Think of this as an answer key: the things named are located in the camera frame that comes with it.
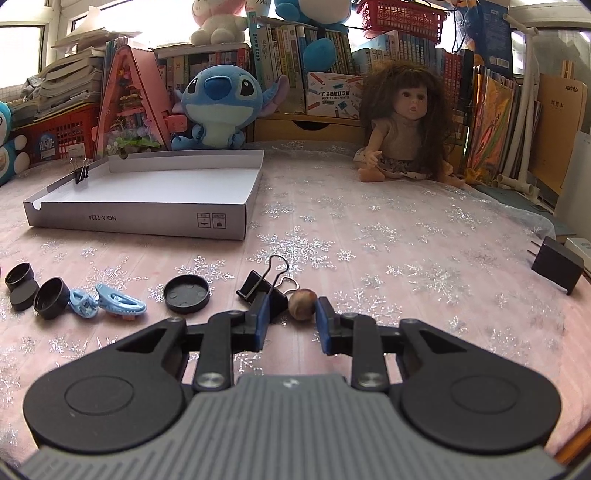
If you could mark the pink bunny plush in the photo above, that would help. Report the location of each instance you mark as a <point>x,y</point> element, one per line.
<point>217,23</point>

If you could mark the blue paper bag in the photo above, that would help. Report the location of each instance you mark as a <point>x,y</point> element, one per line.
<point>489,32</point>

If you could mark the thick black disc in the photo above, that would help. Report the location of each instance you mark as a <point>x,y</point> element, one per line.
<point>24,297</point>

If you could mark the brown paper envelope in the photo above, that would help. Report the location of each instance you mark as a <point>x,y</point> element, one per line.
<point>558,134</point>

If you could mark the pink snowflake tablecloth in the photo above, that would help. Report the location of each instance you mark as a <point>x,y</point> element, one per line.
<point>369,230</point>

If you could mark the colourful thin picture books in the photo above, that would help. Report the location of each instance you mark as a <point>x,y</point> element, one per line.
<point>491,124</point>

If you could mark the black round lid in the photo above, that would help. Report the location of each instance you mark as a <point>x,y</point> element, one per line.
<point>186,295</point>

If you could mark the white cardboard box tray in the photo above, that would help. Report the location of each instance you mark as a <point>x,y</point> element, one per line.
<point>161,189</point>

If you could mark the long blue plastic piece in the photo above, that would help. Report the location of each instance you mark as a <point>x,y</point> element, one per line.
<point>120,302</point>

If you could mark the small red plastic basket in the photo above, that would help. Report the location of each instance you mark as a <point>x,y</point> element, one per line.
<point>401,18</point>

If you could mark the large red plastic crate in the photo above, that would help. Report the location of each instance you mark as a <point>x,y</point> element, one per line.
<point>60,134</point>

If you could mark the stack of books and papers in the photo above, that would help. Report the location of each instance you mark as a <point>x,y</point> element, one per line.
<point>69,78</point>

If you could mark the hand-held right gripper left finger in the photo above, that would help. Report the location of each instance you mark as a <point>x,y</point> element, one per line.
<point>261,323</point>

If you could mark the brown walnut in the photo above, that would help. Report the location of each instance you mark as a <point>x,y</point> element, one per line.
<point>302,304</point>

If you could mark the small round blue plastic piece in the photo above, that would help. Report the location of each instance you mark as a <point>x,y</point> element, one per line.
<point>83,304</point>

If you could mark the white printed carton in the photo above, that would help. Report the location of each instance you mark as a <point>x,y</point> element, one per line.
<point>332,94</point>

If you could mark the row of upright books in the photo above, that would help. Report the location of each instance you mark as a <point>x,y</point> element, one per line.
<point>295,50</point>

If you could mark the small black binder clip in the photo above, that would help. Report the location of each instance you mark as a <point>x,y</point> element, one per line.
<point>81,174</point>

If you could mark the long-haired baby doll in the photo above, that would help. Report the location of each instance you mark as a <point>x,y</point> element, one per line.
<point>406,124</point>

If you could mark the blue robot cat plush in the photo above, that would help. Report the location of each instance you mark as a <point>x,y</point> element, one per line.
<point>9,147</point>

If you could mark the white pipe stand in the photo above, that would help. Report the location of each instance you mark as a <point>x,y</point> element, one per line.
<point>526,115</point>

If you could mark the large black binder clip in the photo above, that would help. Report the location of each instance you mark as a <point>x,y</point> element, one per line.
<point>253,286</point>

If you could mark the wooden drawer shelf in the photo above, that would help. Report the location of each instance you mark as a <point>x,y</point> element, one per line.
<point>314,129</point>

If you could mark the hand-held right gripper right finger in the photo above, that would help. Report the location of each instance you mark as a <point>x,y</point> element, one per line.
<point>325,332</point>

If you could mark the pink triangular miniature house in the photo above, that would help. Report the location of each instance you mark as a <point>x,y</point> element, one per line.
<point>134,101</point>

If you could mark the black power adapter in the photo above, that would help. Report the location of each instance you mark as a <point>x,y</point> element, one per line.
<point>556,265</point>

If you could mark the black plastic bottle cap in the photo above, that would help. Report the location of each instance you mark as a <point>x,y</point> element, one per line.
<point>51,300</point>
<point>19,276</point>

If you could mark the blue and white plush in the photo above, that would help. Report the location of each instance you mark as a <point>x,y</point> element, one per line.
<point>314,14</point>

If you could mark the upright blue books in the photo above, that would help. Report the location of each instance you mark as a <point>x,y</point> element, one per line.
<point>115,60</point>

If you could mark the small white box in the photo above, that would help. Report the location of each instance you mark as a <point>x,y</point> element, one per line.
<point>581,254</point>

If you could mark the blue alien plush toy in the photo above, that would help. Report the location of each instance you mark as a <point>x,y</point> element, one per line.
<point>221,106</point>

